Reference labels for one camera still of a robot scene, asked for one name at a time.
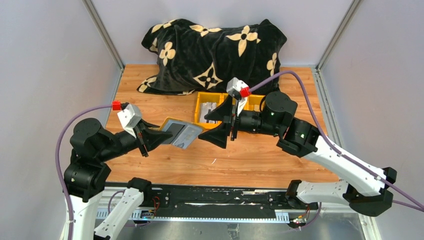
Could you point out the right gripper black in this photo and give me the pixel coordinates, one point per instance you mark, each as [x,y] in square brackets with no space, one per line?
[234,120]

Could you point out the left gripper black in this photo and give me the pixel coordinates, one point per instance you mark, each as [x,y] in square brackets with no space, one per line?
[142,138]

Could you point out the yellow leather card holder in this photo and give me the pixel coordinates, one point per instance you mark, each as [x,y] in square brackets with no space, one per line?
[174,126]

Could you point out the silver VIP card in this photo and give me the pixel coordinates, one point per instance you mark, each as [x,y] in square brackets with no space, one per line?
[186,136]

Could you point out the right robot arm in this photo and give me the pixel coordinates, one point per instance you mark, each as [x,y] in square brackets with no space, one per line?
[362,187]

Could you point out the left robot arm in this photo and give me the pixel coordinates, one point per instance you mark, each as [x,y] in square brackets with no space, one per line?
[85,178]

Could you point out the grey white cards stack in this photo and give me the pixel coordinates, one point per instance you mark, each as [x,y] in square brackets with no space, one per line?
[206,108]

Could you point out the middle yellow plastic bin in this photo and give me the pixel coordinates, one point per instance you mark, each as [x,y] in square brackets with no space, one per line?
[224,97]

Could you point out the yellow plastic bin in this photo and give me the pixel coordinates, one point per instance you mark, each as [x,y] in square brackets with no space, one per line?
[205,97]
[255,103]
[224,97]

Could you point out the left yellow plastic bin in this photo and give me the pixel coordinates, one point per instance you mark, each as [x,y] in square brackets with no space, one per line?
[205,97]

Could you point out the right yellow plastic bin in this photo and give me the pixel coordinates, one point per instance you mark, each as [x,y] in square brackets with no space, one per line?
[255,103]

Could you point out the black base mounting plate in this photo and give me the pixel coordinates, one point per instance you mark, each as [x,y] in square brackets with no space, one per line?
[219,202]

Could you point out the black floral plush blanket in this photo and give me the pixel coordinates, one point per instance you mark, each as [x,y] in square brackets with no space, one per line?
[194,58]

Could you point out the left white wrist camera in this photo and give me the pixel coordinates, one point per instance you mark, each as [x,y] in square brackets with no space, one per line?
[129,117]

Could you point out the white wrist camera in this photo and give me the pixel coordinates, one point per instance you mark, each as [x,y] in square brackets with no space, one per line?
[240,91]
[129,117]

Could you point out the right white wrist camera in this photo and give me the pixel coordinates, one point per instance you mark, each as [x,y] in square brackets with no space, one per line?
[240,91]

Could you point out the aluminium frame rail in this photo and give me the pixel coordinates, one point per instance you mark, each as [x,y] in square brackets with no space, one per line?
[142,214]

